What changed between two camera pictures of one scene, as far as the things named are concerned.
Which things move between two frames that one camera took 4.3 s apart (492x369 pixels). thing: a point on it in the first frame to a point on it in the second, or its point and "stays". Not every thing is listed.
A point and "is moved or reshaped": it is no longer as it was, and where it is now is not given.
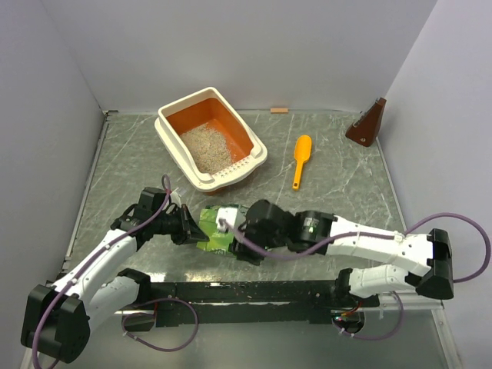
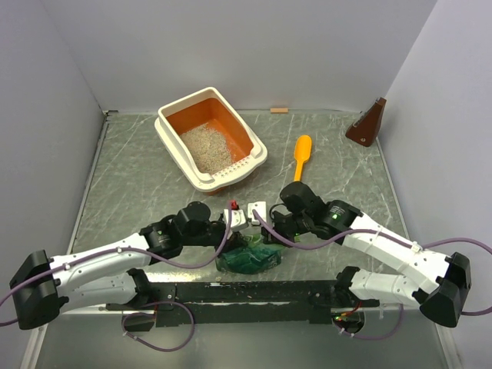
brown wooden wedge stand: x=364 y=129 stays
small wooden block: x=279 y=111 stays
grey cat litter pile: x=209 y=147 stays
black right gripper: x=244 y=252 to x=275 y=217
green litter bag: x=219 y=242 is moved or reshaped
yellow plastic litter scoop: x=302 y=149 stays
